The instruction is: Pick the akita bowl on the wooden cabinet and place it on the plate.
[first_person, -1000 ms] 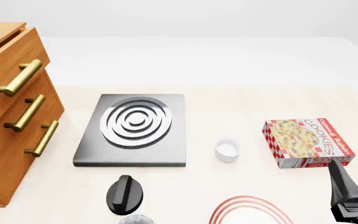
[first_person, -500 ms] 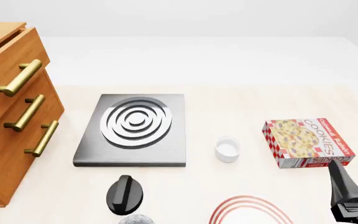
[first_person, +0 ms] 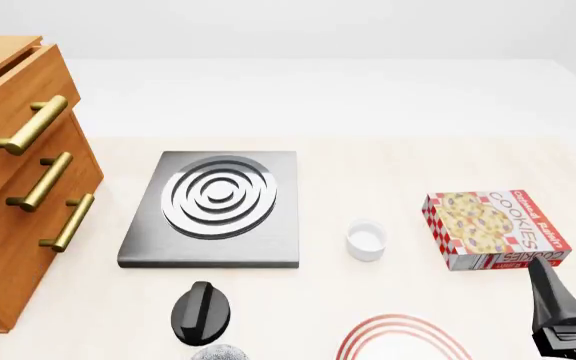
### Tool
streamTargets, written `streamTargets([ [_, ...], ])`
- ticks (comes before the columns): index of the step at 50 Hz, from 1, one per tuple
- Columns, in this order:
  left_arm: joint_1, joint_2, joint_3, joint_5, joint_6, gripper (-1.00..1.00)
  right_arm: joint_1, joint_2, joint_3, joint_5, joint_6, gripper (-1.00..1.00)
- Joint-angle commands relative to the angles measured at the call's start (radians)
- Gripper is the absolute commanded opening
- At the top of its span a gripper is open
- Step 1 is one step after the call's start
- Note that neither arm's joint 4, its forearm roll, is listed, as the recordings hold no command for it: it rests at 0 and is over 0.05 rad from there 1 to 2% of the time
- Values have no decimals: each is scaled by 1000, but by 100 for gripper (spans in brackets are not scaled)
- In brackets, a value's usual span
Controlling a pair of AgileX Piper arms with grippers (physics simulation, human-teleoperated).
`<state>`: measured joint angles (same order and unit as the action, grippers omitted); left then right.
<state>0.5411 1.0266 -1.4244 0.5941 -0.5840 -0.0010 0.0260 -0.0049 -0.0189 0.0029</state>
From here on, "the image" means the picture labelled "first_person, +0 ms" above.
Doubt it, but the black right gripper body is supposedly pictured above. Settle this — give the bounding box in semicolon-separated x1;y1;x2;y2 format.
531;324;576;358

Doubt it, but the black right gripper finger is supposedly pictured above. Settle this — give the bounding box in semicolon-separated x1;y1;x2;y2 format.
526;255;576;333

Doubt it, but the white plate with red rings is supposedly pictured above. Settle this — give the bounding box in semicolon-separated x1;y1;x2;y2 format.
334;313;475;360

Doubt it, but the small white bowl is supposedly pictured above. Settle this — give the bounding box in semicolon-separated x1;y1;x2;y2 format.
345;219;388;263

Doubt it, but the patterned black bowl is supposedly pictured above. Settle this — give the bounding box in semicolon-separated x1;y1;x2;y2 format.
189;342;250;360

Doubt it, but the flat black stove plate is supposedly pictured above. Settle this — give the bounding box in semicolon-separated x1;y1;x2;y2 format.
116;150;301;270

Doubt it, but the printed cookie box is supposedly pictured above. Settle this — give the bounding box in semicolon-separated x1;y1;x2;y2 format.
421;189;573;272

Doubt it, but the round black knob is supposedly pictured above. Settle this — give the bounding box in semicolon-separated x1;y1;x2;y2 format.
170;280;232;348

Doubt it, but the large brass handle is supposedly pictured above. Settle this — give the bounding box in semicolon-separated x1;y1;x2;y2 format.
0;94;70;157

